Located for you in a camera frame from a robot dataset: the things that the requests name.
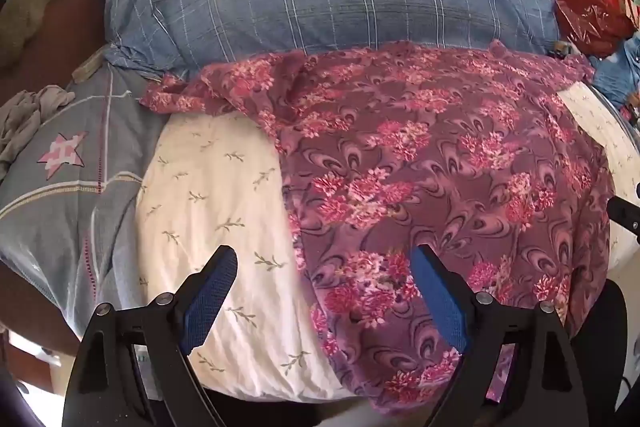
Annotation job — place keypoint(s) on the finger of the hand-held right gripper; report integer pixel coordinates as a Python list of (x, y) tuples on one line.
[(621, 211)]

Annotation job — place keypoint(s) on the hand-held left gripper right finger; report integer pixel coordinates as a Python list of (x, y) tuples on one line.
[(440, 302)]

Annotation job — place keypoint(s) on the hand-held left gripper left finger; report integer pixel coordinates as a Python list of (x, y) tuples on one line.
[(210, 302)]

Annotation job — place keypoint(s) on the purple floral garment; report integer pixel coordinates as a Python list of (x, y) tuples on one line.
[(425, 157)]

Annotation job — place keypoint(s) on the white leaf-print quilt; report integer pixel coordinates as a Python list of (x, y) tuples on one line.
[(215, 207)]

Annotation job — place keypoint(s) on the person's dark trouser leg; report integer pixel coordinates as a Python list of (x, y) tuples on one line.
[(600, 337)]

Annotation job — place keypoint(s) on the blue denim cloth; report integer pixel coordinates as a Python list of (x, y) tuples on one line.
[(615, 72)]

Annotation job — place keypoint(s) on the grey star-print bedsheet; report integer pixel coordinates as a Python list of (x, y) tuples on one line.
[(65, 217)]

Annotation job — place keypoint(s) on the dark red plastic bag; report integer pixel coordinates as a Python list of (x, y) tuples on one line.
[(585, 17)]

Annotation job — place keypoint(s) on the red gift bag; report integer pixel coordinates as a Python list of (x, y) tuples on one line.
[(625, 7)]

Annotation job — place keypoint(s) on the crumpled grey cloth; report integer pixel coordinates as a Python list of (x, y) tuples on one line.
[(25, 122)]

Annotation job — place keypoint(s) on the olive cloth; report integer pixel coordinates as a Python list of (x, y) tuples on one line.
[(35, 2)]

